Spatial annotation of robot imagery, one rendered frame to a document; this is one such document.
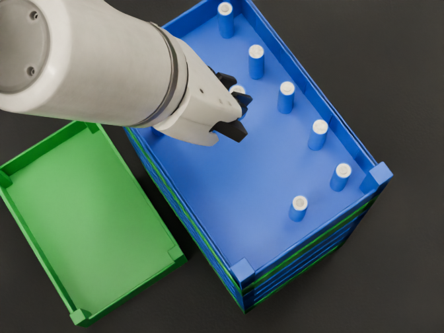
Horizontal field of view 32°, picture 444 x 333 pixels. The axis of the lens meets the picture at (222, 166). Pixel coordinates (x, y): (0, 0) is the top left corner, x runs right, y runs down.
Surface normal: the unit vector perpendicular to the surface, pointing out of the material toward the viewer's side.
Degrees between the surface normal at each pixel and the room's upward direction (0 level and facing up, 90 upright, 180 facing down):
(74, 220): 0
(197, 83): 63
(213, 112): 75
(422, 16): 0
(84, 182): 0
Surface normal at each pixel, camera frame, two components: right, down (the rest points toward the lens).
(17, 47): -0.43, -0.02
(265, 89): -0.04, -0.25
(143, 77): 0.86, 0.32
